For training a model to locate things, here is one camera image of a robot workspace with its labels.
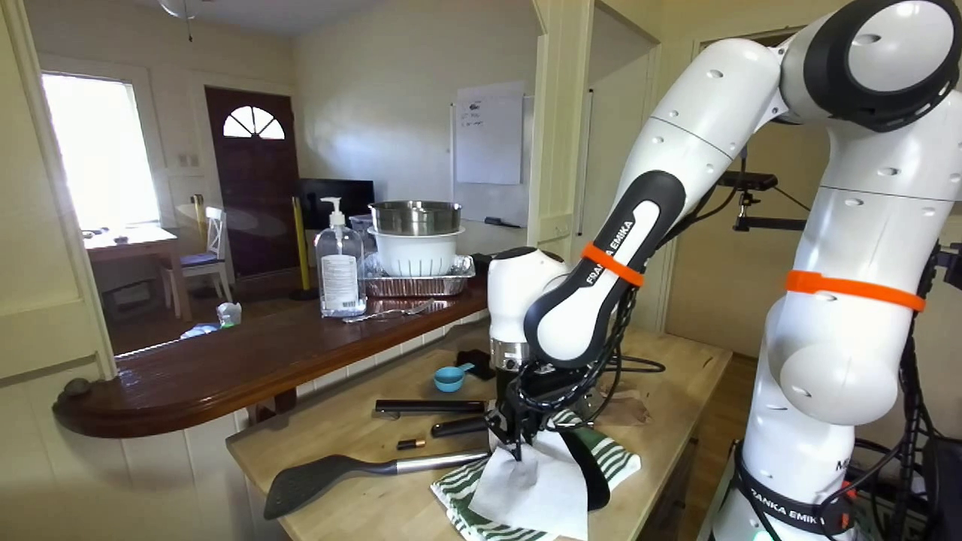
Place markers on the small glass jar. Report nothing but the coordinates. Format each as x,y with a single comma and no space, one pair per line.
230,317

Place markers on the clear hand sanitizer bottle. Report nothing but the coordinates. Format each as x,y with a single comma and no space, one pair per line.
339,273

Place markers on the green white striped towel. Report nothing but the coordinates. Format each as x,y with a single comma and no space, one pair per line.
612,460

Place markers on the yellow stick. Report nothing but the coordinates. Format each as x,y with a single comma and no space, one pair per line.
303,251

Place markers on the small brown cylinder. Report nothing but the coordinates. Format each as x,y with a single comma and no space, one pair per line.
410,443

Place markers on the black monitor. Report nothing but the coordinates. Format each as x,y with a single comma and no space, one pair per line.
334,200

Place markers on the wooden desk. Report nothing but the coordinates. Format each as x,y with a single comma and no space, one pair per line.
129,243

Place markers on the wooden chair blue seat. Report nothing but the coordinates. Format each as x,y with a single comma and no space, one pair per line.
200,267

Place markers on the clear plastic wrap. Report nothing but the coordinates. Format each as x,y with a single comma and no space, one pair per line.
402,309

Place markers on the dark wooden counter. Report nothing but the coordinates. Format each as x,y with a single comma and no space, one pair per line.
251,363

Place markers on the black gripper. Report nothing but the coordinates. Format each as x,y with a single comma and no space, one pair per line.
527,401

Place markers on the black camera on stand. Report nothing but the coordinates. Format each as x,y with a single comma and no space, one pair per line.
748,180

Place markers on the black plastic tool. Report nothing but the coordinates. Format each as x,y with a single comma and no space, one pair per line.
478,363

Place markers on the bright window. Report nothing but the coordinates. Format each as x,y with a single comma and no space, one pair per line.
99,151

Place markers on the white whiteboard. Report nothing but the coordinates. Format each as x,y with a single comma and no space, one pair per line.
490,136

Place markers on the white paper towel sheet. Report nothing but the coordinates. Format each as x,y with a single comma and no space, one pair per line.
531,490

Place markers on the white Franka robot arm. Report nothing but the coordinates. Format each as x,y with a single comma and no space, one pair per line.
861,302

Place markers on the dark wooden door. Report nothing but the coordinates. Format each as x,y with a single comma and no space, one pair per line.
251,200

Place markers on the aluminium foil tray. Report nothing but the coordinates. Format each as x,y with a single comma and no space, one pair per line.
415,288

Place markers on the stainless steel bowl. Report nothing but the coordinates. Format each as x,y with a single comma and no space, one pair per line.
415,216

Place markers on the blue measuring cup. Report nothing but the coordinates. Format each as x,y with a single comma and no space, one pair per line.
451,379

